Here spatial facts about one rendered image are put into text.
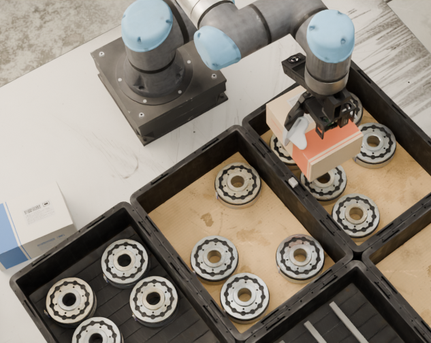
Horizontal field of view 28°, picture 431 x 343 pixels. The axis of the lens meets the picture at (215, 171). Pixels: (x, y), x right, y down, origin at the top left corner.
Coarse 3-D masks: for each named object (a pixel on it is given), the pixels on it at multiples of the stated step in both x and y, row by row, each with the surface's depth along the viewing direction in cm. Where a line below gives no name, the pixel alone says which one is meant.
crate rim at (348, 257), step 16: (240, 128) 188; (208, 144) 186; (256, 144) 186; (192, 160) 185; (160, 176) 183; (144, 192) 182; (320, 224) 176; (160, 240) 177; (336, 240) 175; (176, 256) 175; (352, 256) 173; (192, 272) 173; (304, 288) 171; (208, 304) 170; (288, 304) 169; (224, 320) 169; (240, 336) 167
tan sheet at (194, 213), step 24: (216, 168) 195; (192, 192) 192; (264, 192) 191; (168, 216) 190; (192, 216) 190; (216, 216) 189; (240, 216) 189; (264, 216) 189; (288, 216) 188; (168, 240) 188; (192, 240) 187; (240, 240) 187; (264, 240) 186; (240, 264) 184; (264, 264) 184; (216, 288) 182; (288, 288) 181
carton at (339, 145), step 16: (288, 96) 168; (272, 112) 167; (288, 112) 167; (272, 128) 172; (336, 128) 165; (352, 128) 164; (288, 144) 168; (320, 144) 163; (336, 144) 163; (352, 144) 164; (304, 160) 164; (320, 160) 162; (336, 160) 166
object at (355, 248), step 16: (352, 64) 193; (368, 80) 191; (384, 96) 189; (256, 112) 189; (400, 112) 187; (416, 128) 185; (272, 160) 184; (288, 176) 182; (304, 192) 180; (320, 208) 178; (416, 208) 177; (336, 224) 176; (352, 240) 174; (368, 240) 174
